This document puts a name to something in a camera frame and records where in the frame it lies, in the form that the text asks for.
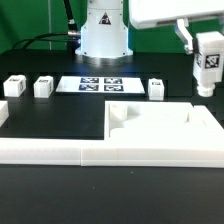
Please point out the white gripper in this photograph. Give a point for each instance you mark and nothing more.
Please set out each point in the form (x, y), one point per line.
(144, 14)

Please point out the white square table top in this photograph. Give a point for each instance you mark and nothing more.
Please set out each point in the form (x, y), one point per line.
(133, 119)

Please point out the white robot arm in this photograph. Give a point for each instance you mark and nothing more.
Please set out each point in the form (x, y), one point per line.
(104, 36)

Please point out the white marker tag plate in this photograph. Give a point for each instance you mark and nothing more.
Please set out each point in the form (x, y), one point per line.
(78, 84)

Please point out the white U-shaped obstacle fence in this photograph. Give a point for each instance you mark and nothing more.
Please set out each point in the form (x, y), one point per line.
(180, 148)

